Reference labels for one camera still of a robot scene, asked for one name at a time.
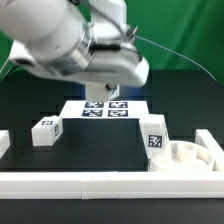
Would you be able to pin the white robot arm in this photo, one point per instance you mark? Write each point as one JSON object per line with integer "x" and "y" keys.
{"x": 79, "y": 41}

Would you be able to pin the white U-shaped fence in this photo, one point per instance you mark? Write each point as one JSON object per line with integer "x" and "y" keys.
{"x": 112, "y": 185}

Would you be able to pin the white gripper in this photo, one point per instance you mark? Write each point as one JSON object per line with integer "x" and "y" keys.
{"x": 116, "y": 63}

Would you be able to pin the white marker sheet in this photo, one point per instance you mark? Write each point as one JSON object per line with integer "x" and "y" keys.
{"x": 104, "y": 110}

